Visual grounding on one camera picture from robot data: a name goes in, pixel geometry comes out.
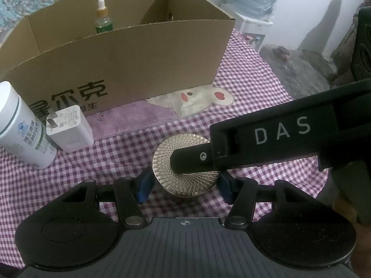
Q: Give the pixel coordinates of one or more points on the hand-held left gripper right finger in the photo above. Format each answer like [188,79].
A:
[225,188]

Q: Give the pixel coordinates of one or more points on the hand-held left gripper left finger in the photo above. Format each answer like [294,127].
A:
[144,185]

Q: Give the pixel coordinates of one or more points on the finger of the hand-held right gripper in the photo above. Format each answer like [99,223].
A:
[188,160]

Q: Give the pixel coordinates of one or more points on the gold lid cream jar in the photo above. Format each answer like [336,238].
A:
[174,185]

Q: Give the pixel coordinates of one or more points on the brown cardboard box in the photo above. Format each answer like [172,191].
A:
[130,63]

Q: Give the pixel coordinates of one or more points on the green dropper bottle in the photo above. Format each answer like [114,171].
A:
[103,23]

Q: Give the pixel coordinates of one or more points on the purple checked tablecloth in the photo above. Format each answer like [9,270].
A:
[130,156]

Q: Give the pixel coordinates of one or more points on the small reddish floor object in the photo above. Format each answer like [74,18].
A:
[282,53]

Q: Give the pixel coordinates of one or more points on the white charger plug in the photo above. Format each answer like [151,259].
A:
[72,133]

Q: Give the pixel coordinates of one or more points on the white water dispenser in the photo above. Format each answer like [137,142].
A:
[255,31]

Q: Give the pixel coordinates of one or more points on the dark furniture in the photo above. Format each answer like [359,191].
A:
[361,49]

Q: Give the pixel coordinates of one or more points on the white cylindrical bottle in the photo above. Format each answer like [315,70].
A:
[23,127]

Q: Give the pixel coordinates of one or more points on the blue floral cloth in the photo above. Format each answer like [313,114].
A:
[29,0]

